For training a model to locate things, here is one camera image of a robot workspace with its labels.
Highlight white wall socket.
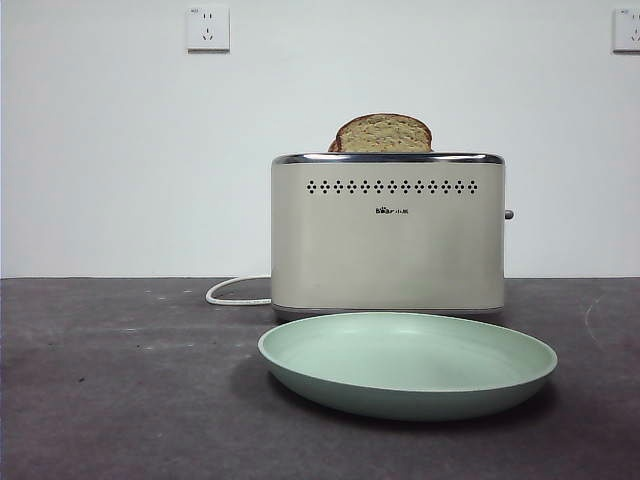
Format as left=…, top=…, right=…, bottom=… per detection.
left=186, top=5, right=232, bottom=54
left=612, top=8, right=640, bottom=54

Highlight white toaster power cord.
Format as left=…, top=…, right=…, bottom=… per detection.
left=205, top=276, right=274, bottom=307

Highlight cream two-slot toaster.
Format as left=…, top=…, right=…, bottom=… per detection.
left=270, top=151, right=515, bottom=324

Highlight large sliced bread piece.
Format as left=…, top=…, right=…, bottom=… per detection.
left=334, top=113, right=432, bottom=153

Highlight pale green round plate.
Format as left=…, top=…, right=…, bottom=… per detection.
left=257, top=312, right=559, bottom=422

